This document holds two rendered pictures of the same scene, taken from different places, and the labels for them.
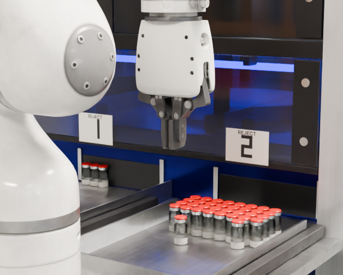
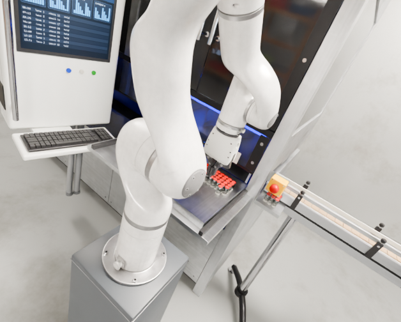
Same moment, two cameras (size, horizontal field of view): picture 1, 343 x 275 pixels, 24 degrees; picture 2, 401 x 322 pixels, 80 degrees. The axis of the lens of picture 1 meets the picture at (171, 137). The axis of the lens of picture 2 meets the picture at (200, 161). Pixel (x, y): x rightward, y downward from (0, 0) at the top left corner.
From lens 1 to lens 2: 45 cm
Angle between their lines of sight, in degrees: 20
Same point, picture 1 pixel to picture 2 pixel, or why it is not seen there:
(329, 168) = (257, 175)
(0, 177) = (140, 209)
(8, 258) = (136, 236)
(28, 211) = (149, 223)
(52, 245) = (155, 233)
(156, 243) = not seen: hidden behind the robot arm
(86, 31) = (196, 174)
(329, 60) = (274, 140)
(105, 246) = not seen: hidden behind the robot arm
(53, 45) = (180, 181)
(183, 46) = (228, 146)
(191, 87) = (225, 162)
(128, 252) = not seen: hidden behind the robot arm
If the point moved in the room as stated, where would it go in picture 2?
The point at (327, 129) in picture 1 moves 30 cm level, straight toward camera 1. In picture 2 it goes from (262, 163) to (262, 202)
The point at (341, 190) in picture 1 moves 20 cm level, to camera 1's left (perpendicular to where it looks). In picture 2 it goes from (258, 183) to (218, 171)
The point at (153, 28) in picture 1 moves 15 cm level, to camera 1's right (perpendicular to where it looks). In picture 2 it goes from (218, 133) to (264, 147)
